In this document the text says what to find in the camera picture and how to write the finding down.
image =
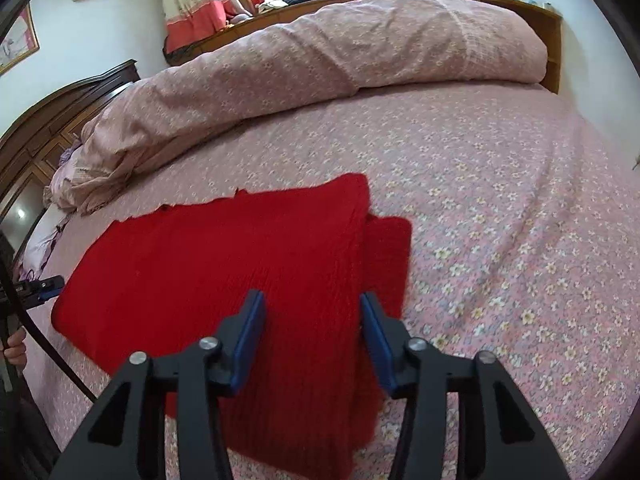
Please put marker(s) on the cream and red curtain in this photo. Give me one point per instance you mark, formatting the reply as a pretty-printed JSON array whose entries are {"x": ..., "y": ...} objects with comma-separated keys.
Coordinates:
[{"x": 190, "y": 21}]

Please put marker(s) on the pink floral duvet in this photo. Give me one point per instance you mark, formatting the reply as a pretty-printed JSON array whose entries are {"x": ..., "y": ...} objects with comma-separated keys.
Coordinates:
[{"x": 329, "y": 54}]

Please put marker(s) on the person's left hand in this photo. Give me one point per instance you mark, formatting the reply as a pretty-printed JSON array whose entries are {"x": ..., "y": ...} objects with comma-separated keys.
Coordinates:
[{"x": 15, "y": 349}]

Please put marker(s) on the white purple floral pillow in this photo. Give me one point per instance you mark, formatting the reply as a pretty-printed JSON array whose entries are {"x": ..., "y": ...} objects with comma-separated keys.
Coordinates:
[{"x": 41, "y": 243}]

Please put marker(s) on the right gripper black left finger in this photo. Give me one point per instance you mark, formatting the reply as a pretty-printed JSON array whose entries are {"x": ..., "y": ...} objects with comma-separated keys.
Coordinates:
[{"x": 123, "y": 434}]

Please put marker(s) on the framed wedding photo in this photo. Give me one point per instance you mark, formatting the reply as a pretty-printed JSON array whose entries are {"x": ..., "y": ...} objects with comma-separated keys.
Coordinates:
[{"x": 20, "y": 42}]

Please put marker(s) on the pink floral bed sheet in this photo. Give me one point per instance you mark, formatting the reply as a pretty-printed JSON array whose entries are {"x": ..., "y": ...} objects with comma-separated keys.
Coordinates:
[{"x": 525, "y": 231}]

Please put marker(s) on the dark wooden headboard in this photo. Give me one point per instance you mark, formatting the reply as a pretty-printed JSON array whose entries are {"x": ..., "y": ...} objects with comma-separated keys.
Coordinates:
[{"x": 32, "y": 147}]

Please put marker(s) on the red knitted sweater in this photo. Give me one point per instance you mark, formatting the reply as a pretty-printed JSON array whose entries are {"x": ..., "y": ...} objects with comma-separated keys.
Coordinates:
[{"x": 160, "y": 282}]

